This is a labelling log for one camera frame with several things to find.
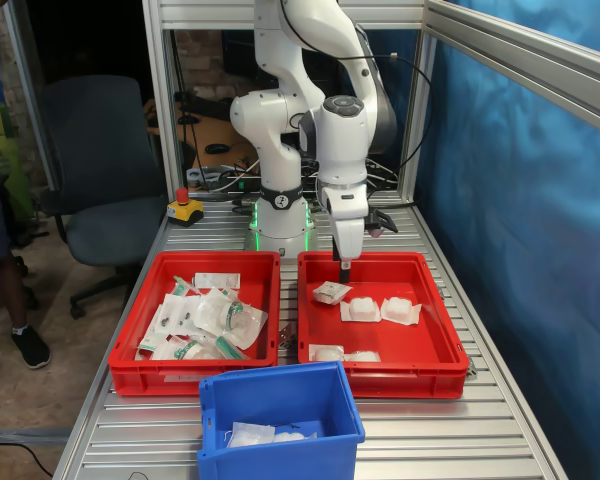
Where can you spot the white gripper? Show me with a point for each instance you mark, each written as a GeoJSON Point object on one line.
{"type": "Point", "coordinates": [349, 225]}

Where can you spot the clear white bandage roll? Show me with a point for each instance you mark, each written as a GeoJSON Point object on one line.
{"type": "Point", "coordinates": [400, 310]}
{"type": "Point", "coordinates": [325, 354]}
{"type": "Point", "coordinates": [250, 435]}
{"type": "Point", "coordinates": [361, 310]}
{"type": "Point", "coordinates": [292, 437]}
{"type": "Point", "coordinates": [362, 356]}

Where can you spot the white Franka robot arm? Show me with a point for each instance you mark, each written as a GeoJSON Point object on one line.
{"type": "Point", "coordinates": [340, 150]}

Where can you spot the red crate with bandages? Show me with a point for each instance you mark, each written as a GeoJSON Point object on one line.
{"type": "Point", "coordinates": [410, 345]}

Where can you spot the yellow emergency stop button box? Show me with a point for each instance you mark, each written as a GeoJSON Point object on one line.
{"type": "Point", "coordinates": [185, 212]}

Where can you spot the printed bandage packet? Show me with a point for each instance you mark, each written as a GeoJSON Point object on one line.
{"type": "Point", "coordinates": [330, 294]}

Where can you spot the large domed blister pack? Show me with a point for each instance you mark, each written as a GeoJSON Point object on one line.
{"type": "Point", "coordinates": [235, 315]}

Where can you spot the white printed flat packet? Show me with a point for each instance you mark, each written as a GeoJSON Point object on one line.
{"type": "Point", "coordinates": [217, 280]}

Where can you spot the packed green syringe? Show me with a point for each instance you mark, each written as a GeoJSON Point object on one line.
{"type": "Point", "coordinates": [230, 347]}

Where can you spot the blue storage bin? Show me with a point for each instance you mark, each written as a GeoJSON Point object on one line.
{"type": "Point", "coordinates": [280, 395]}

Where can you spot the small green syringe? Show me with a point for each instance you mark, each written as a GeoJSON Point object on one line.
{"type": "Point", "coordinates": [182, 287]}

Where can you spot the black computer mouse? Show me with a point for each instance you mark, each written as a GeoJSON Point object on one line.
{"type": "Point", "coordinates": [216, 148]}

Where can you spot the white tape roll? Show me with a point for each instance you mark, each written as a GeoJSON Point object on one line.
{"type": "Point", "coordinates": [191, 172]}

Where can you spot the white flat needle blister pack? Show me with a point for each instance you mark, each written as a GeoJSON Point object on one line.
{"type": "Point", "coordinates": [172, 312]}

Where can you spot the wooden desk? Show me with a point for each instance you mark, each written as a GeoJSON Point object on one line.
{"type": "Point", "coordinates": [220, 131]}

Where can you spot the blue fabric backdrop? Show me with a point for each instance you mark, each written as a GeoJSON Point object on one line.
{"type": "Point", "coordinates": [530, 250]}

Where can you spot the small packet green label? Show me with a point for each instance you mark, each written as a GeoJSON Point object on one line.
{"type": "Point", "coordinates": [149, 344]}

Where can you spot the red crate with syringe packs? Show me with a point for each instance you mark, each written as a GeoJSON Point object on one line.
{"type": "Point", "coordinates": [130, 380]}

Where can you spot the dark blue office chair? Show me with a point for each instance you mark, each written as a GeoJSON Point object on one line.
{"type": "Point", "coordinates": [95, 150]}

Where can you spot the green printed banner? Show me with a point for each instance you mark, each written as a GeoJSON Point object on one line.
{"type": "Point", "coordinates": [5, 150]}

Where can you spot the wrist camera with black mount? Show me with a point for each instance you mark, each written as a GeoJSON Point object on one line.
{"type": "Point", "coordinates": [380, 222]}

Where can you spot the perforated metal bracket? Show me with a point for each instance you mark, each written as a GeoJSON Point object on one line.
{"type": "Point", "coordinates": [287, 340]}

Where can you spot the aluminium cell frame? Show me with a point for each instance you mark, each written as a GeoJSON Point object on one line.
{"type": "Point", "coordinates": [205, 12]}

